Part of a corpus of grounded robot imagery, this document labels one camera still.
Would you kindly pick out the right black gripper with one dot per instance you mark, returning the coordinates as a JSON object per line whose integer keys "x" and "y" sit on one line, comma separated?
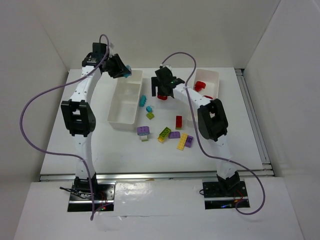
{"x": 161, "y": 89}

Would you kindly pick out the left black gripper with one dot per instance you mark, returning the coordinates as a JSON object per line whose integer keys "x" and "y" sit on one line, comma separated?
{"x": 119, "y": 70}

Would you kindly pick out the red oval lego piece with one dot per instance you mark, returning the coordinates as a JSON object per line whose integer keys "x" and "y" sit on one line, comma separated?
{"x": 162, "y": 97}

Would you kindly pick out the long cyan lego brick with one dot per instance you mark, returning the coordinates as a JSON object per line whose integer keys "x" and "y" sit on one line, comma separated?
{"x": 142, "y": 101}

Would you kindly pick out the small cyan lego brick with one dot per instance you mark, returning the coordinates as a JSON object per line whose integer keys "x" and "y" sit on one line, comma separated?
{"x": 149, "y": 109}

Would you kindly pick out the cyan patterned lego piece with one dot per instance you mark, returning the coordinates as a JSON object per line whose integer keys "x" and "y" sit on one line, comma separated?
{"x": 128, "y": 71}

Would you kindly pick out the small lime green lego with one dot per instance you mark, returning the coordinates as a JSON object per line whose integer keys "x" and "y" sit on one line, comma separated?
{"x": 150, "y": 115}

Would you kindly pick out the small red square lego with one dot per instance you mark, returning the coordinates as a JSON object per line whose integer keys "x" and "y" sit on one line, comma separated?
{"x": 198, "y": 86}

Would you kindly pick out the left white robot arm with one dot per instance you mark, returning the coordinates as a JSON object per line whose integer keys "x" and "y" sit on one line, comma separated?
{"x": 78, "y": 116}

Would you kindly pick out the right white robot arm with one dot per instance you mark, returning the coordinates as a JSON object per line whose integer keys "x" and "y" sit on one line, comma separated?
{"x": 210, "y": 120}

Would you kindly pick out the red tall lego brick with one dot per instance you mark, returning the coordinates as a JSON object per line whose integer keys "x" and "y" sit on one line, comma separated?
{"x": 178, "y": 122}

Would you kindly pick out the left white divided container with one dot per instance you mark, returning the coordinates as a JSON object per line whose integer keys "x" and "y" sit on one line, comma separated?
{"x": 125, "y": 102}

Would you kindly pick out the white divided container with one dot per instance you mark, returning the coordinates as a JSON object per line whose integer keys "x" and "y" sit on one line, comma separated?
{"x": 211, "y": 78}
{"x": 125, "y": 102}

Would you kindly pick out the red slope lego brick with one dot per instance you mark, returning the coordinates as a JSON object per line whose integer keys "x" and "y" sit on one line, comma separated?
{"x": 203, "y": 83}

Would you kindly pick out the purple rounded lego block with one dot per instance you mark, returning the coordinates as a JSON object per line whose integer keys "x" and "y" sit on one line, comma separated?
{"x": 143, "y": 132}

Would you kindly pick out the green lego on yellow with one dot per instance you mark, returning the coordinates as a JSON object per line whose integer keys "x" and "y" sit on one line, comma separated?
{"x": 164, "y": 134}

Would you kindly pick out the purple flat lego plate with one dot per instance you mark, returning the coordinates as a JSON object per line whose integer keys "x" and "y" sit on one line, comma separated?
{"x": 174, "y": 135}

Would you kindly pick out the right white divided container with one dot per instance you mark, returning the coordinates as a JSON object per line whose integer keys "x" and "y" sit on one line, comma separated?
{"x": 211, "y": 78}

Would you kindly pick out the yellow long lego plate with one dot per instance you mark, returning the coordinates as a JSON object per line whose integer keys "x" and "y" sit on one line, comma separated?
{"x": 182, "y": 141}

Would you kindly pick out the purple square lego brick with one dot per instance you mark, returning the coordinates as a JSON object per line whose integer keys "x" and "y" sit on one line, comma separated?
{"x": 189, "y": 141}

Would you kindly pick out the aluminium right side rail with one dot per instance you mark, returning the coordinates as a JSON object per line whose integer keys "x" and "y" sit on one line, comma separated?
{"x": 253, "y": 120}

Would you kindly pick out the aluminium rail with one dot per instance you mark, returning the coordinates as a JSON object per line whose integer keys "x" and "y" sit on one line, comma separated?
{"x": 134, "y": 176}
{"x": 253, "y": 120}

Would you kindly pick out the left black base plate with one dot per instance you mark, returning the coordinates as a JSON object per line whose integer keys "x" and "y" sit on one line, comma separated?
{"x": 103, "y": 199}

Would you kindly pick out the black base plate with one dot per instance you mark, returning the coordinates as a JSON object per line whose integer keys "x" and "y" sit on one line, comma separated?
{"x": 103, "y": 199}
{"x": 215, "y": 198}

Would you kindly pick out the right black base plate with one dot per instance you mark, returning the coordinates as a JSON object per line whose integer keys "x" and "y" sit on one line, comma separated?
{"x": 215, "y": 198}

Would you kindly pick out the aluminium front rail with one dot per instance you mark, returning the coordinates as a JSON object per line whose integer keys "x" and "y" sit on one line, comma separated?
{"x": 134, "y": 176}

